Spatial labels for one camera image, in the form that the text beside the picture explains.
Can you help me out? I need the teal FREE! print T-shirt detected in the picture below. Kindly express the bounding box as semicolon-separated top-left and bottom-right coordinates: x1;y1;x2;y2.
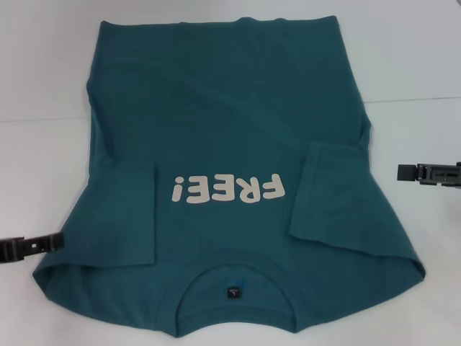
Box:
32;14;426;327

